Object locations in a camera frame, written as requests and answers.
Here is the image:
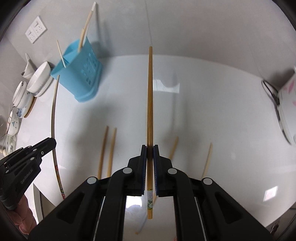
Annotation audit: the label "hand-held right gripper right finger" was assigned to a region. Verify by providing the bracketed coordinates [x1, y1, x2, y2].
[154, 144, 274, 241]

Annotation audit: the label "thin plain wooden chopstick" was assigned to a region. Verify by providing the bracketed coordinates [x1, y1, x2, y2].
[57, 40, 67, 68]

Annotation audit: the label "blue patterned white plate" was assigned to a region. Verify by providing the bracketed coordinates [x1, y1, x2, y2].
[17, 97, 35, 118]

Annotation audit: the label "blue plastic utensil holder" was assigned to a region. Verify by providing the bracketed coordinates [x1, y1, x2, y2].
[50, 37, 103, 103]

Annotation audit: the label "white wall socket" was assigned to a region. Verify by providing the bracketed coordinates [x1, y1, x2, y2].
[31, 16, 47, 35]
[25, 27, 39, 44]

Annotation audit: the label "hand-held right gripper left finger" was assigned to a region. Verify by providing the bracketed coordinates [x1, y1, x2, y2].
[28, 144, 148, 241]

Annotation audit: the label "large white bowl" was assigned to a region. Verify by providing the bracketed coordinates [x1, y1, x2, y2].
[26, 61, 52, 93]

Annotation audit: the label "white cup triangle print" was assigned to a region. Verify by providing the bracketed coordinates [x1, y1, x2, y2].
[6, 115, 19, 137]

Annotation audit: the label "person's left hand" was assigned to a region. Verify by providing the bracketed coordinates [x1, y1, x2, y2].
[11, 193, 37, 234]

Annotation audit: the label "white ribbed plate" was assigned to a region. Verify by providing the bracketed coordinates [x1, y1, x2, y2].
[33, 77, 54, 97]

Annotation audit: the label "white bowl blue print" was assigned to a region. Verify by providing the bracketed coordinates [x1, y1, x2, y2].
[16, 90, 34, 109]

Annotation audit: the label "white rice cooker pink flowers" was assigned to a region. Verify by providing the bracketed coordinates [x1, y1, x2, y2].
[276, 67, 296, 146]

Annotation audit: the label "dark wooden chopstick floral band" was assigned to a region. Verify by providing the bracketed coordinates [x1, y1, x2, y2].
[97, 126, 109, 179]
[147, 46, 154, 220]

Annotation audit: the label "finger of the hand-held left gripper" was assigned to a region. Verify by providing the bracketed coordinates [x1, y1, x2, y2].
[5, 138, 52, 160]
[25, 140, 56, 164]

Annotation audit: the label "bundle of thin sticks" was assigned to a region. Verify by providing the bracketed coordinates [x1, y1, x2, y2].
[5, 104, 15, 130]

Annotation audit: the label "wooden chopstick pale blue band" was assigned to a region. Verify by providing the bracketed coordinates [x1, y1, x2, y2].
[77, 28, 85, 52]
[135, 136, 179, 234]

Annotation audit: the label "thin chopstick red yellow print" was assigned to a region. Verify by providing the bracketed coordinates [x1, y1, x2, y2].
[51, 75, 67, 200]
[201, 142, 213, 178]

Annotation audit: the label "wooden chopstick blue dotted band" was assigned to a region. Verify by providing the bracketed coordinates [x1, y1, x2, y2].
[106, 128, 117, 177]

